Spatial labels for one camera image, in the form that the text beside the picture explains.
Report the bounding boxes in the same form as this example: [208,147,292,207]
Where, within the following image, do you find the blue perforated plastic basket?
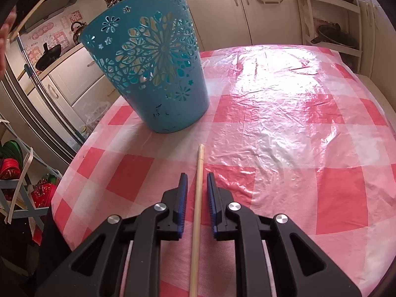
[77,0,211,134]

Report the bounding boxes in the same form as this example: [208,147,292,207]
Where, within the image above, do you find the white shelf rack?
[295,0,363,66]

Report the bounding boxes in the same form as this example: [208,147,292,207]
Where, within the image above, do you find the dark pan with handle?
[311,23,357,49]

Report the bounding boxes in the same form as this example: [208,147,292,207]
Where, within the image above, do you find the cream drawer unit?
[28,46,109,121]

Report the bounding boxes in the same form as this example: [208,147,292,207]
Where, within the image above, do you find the wooden chopstick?
[189,144,205,297]
[9,0,75,40]

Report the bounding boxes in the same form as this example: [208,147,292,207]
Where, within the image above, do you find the black wok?
[35,42,62,70]

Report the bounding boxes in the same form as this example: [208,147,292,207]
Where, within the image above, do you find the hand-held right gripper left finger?
[34,173,189,297]

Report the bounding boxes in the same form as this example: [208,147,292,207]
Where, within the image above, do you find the metal stove kettle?
[71,22,88,47]

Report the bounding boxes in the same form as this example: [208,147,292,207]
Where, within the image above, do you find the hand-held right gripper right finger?
[207,172,362,297]

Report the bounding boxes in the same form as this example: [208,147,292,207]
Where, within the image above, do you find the blue white folding rack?
[0,121,62,242]

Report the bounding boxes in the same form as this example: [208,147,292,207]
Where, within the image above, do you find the cream base cabinets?
[186,0,396,79]

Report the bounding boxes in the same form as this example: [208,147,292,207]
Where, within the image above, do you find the black range hood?
[19,0,96,33]

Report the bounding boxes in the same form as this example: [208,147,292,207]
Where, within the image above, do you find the grey refrigerator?
[0,34,84,164]

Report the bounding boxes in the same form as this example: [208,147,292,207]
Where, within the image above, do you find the person's left hand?
[0,14,17,76]

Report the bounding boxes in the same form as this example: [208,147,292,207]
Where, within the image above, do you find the pink checked plastic tablecloth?
[51,45,396,297]

